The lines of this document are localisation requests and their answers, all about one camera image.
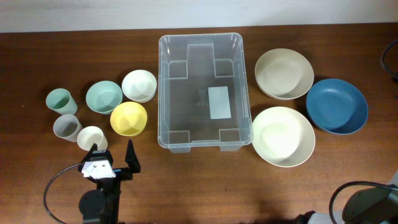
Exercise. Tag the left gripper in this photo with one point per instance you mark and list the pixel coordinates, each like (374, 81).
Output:
(132, 162)

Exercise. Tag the cream cup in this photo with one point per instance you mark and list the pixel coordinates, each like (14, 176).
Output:
(92, 135)

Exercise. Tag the cream plate bottom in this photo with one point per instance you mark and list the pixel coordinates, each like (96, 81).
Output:
(283, 137)

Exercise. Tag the blue plate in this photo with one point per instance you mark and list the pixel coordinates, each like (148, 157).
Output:
(336, 106)

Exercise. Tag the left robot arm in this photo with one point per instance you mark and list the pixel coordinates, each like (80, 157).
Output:
(101, 205)

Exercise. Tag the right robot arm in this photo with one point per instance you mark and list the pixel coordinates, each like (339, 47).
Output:
(375, 204)

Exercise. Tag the yellow small bowl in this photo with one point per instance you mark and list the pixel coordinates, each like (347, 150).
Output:
(129, 119)

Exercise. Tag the grey cup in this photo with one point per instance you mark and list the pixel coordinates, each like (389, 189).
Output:
(67, 127)

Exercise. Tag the mint green small bowl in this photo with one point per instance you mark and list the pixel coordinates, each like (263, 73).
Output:
(104, 96)

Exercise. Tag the white small bowl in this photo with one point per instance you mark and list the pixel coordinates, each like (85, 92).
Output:
(139, 86)

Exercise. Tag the mint green cup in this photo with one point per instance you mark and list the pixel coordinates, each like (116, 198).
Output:
(61, 101)

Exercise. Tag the clear plastic storage bin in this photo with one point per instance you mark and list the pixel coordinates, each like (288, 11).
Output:
(188, 65)

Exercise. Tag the white label in bin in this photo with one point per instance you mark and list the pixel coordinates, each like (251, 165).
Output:
(219, 102)

